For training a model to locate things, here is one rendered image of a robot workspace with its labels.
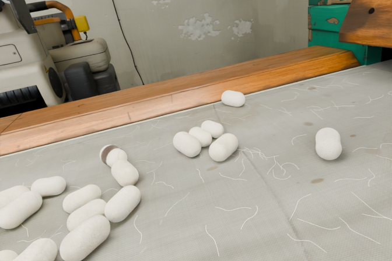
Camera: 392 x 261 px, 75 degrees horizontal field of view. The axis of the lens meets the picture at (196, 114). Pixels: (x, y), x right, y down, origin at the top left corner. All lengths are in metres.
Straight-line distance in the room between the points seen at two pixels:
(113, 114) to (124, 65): 1.92
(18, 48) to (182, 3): 1.63
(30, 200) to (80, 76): 0.76
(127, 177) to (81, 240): 0.07
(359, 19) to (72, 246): 0.44
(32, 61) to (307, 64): 0.76
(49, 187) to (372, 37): 0.43
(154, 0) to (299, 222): 2.18
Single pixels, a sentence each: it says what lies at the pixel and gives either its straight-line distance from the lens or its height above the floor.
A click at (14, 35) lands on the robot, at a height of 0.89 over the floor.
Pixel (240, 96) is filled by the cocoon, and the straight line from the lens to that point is 0.36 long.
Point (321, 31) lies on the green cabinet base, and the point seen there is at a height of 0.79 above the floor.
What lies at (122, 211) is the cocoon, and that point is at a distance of 0.22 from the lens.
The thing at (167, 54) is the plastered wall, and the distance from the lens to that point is 2.32.
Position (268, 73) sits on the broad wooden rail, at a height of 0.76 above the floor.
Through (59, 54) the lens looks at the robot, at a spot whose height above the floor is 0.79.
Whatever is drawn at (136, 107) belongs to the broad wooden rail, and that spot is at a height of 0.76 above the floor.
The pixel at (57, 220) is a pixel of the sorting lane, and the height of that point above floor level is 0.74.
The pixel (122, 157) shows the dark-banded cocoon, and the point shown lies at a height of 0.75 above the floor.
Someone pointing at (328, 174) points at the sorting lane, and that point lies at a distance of 0.24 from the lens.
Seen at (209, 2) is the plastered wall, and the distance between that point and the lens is 2.39.
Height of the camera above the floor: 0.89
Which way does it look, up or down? 24 degrees down
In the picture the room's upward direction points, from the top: 11 degrees counter-clockwise
